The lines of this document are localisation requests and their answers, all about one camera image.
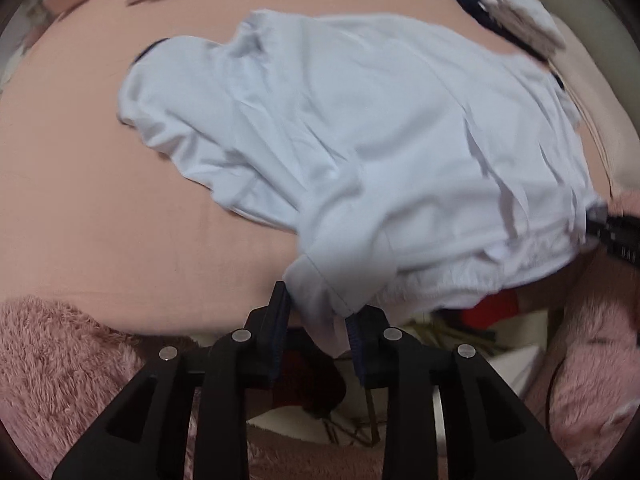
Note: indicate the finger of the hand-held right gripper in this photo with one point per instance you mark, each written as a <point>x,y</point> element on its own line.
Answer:
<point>597,225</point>

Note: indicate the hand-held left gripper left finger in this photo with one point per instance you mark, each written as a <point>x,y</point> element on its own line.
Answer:
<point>277,330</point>

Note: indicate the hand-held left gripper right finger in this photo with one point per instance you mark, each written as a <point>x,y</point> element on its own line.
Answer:
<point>357,355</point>

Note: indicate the white navy-trimmed t-shirt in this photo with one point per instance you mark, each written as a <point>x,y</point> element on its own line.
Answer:
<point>325,135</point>

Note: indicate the person's right forearm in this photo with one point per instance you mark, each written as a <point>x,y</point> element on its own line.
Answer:
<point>595,360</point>

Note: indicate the stack of folded clothes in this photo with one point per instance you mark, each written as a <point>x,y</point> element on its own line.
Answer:
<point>505,5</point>

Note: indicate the pile of crumpled clothes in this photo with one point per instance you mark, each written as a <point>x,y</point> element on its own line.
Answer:
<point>20,45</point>

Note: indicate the beige pillow blanket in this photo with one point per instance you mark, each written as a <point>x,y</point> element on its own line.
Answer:
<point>600,110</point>

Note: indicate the pink fluffy pajamas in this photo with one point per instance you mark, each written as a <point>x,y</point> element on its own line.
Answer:
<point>60,375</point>

